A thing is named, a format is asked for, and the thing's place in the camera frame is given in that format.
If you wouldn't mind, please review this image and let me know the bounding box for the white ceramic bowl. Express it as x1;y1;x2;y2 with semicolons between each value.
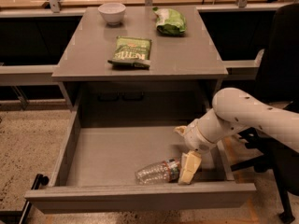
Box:
98;3;126;25

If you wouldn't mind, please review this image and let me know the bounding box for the light green chip bag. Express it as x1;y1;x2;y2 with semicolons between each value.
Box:
152;7;186;36

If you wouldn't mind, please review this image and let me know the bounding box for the clear plastic water bottle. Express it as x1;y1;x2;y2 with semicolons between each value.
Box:
135;158;181;185

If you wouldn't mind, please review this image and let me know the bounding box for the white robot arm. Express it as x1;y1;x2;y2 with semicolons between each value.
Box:
175;88;299;184

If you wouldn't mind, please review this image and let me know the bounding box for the grey open drawer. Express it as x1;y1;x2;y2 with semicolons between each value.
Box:
25;91;255;214

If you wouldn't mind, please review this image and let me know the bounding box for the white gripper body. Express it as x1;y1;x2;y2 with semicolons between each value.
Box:
183;119;216;154

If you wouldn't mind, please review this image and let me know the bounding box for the grey counter cabinet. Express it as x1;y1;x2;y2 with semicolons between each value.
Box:
52;7;227;104

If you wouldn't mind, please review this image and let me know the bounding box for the black metal stand base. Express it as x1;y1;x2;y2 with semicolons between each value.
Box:
0;173;50;224

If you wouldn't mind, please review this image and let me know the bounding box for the black office chair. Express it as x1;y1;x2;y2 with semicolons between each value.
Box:
230;2;299;224

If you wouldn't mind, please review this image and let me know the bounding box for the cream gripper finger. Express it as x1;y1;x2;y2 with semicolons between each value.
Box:
178;151;202;185
174;126;187;137

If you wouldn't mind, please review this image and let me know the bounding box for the dark green kettle chip bag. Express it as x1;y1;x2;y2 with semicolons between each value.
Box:
108;36;151;69

